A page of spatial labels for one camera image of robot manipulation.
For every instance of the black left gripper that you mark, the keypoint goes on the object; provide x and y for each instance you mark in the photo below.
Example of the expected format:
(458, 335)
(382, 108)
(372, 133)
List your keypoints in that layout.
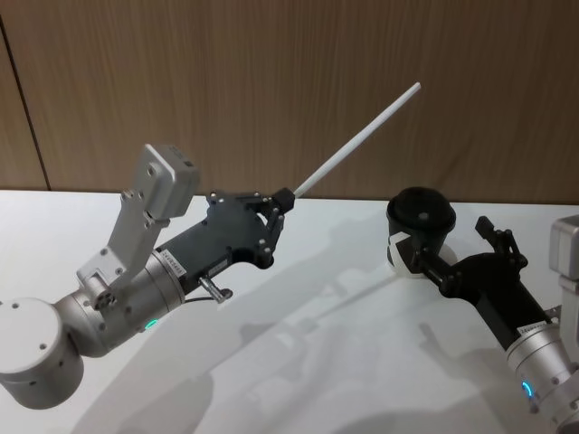
(217, 235)

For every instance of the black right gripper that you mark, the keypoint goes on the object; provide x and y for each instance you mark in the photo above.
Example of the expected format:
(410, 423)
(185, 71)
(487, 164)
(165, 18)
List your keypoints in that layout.
(493, 289)

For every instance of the black cup with lid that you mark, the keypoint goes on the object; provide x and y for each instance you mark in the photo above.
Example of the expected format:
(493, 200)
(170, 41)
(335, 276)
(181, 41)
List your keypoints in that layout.
(420, 208)

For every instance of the white straw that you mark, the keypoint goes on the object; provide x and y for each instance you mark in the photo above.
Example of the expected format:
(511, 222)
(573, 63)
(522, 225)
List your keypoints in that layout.
(357, 138)

